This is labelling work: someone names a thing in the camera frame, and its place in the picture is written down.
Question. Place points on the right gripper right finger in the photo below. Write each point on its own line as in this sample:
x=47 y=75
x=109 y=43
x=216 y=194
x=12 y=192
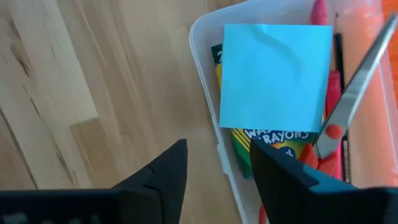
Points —
x=295 y=196

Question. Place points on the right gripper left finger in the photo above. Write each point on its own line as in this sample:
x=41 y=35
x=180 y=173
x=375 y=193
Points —
x=149 y=199

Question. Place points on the yellow green crayon box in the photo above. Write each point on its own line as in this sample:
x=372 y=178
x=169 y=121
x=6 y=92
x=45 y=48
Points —
x=280 y=138

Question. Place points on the orange translucent box lid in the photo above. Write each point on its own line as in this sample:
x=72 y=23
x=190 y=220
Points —
x=367 y=140

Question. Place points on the blue sticky note pad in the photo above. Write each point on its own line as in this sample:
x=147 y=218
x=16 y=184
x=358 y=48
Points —
x=273 y=77

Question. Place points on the pink pen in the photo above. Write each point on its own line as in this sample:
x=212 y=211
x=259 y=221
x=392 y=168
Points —
x=333 y=90

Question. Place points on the clear plastic pencil box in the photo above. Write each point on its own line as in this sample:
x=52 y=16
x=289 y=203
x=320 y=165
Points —
x=205 y=62

